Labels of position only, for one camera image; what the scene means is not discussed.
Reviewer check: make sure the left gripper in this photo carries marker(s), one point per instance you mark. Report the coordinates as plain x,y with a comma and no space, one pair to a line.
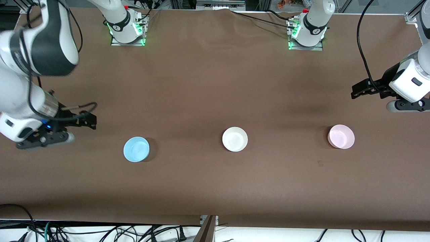
382,85

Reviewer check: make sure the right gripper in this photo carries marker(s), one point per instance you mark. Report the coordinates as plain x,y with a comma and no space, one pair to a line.
66,118

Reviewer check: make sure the pink bowl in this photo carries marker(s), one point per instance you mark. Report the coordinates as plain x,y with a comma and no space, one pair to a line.
341,136

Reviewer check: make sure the blue bowl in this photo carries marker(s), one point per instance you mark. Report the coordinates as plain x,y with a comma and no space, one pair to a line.
136,149

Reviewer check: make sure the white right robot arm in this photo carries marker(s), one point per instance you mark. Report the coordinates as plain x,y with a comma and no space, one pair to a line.
50,40

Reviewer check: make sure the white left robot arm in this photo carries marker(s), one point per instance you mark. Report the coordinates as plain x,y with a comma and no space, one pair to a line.
315,20

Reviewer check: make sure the white bowl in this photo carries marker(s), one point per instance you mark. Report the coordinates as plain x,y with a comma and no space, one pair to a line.
234,139

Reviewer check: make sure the small orange object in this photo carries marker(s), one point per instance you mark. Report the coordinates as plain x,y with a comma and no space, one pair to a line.
284,3

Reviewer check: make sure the brown table cover sheet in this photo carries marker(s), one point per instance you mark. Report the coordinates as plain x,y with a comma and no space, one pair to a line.
215,84

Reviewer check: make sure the black power plug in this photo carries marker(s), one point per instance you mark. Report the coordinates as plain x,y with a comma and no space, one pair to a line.
182,233

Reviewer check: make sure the aluminium profile beam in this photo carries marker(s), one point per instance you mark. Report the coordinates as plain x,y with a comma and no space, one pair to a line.
206,232

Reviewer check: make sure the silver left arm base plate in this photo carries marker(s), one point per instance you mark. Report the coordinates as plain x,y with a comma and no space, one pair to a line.
315,48

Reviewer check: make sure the aluminium frame corner bracket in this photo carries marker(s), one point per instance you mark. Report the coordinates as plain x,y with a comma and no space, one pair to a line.
411,17
27,9

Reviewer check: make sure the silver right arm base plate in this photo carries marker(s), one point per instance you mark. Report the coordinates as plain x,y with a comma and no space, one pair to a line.
134,43

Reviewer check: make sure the grey metal rail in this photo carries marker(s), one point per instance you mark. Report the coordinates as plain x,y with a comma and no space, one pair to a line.
220,4

